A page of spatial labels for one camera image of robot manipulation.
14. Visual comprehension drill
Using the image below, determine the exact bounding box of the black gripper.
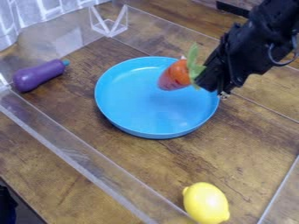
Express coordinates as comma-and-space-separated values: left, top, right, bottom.
196, 21, 298, 96

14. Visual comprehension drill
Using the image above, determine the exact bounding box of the orange toy carrot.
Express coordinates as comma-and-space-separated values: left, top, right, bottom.
158, 43, 206, 91

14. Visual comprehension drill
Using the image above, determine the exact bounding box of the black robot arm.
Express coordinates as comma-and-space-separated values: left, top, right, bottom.
196, 0, 299, 95

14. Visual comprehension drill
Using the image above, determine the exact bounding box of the blue round plate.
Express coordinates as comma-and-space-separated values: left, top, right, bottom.
95, 56, 221, 139

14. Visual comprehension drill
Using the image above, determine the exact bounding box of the yellow toy lemon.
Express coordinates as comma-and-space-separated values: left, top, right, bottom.
182, 182, 230, 224

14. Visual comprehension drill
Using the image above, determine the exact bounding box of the purple toy eggplant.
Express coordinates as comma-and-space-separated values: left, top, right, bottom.
14, 59, 71, 93

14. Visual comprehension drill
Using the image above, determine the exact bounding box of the white grid curtain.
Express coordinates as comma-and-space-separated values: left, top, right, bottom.
0, 0, 111, 52

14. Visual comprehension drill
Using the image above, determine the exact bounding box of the clear acrylic enclosure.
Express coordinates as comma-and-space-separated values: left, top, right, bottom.
0, 0, 299, 224

